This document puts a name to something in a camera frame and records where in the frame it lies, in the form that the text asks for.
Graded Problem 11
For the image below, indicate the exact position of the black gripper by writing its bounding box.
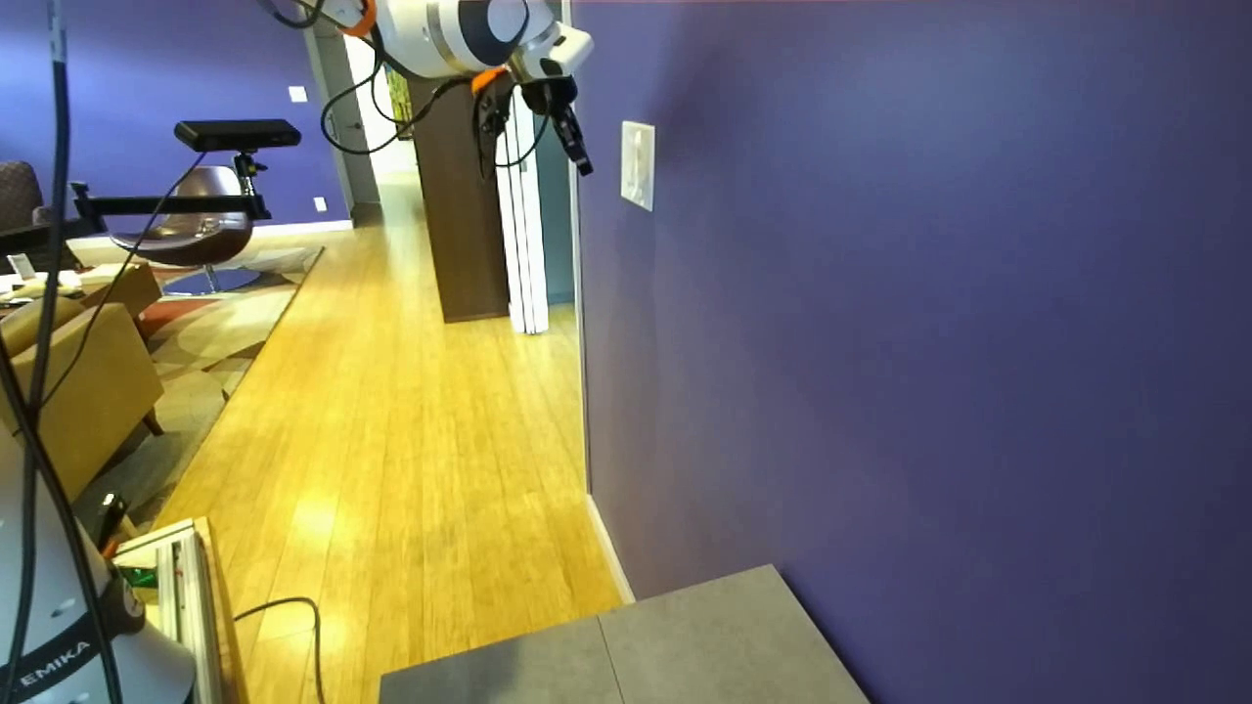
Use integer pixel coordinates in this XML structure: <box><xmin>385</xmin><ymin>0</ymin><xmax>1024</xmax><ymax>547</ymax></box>
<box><xmin>511</xmin><ymin>26</ymin><xmax>593</xmax><ymax>175</ymax></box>

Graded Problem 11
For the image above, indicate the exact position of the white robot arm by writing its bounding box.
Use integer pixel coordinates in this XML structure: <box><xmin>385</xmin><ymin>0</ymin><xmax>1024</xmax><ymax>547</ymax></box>
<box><xmin>299</xmin><ymin>0</ymin><xmax>593</xmax><ymax>175</ymax></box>

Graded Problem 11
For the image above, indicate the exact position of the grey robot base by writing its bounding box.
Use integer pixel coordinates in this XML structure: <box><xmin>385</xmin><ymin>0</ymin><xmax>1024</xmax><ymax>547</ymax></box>
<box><xmin>0</xmin><ymin>436</ymin><xmax>194</xmax><ymax>704</ymax></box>

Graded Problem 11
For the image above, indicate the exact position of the dark brown cabinet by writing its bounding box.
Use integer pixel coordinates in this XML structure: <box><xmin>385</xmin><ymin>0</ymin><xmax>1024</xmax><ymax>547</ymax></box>
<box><xmin>411</xmin><ymin>79</ymin><xmax>509</xmax><ymax>326</ymax></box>

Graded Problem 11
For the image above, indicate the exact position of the green lit control box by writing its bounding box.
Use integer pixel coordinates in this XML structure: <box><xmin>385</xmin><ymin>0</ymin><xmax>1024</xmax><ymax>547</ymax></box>
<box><xmin>115</xmin><ymin>515</ymin><xmax>250</xmax><ymax>704</ymax></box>

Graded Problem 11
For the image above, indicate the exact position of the white door frame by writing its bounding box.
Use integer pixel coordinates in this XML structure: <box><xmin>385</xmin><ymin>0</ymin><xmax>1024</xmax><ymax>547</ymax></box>
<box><xmin>498</xmin><ymin>99</ymin><xmax>546</xmax><ymax>338</ymax></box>

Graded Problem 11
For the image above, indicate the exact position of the white double light switch plate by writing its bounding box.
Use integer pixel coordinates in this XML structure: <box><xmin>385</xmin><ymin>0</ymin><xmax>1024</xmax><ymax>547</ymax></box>
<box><xmin>621</xmin><ymin>123</ymin><xmax>658</xmax><ymax>212</ymax></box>

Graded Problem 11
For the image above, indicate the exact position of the black stereo camera on stand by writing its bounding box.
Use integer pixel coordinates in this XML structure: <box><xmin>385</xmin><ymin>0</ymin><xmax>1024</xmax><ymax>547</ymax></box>
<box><xmin>171</xmin><ymin>119</ymin><xmax>301</xmax><ymax>154</ymax></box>

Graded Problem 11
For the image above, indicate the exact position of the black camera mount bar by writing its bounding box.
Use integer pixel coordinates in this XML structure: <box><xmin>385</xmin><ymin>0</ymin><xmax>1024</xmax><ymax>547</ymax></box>
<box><xmin>76</xmin><ymin>196</ymin><xmax>270</xmax><ymax>218</ymax></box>

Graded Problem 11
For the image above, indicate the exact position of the black power cable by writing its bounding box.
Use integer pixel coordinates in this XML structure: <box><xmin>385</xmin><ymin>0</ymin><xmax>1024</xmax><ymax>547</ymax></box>
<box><xmin>226</xmin><ymin>595</ymin><xmax>329</xmax><ymax>704</ymax></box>

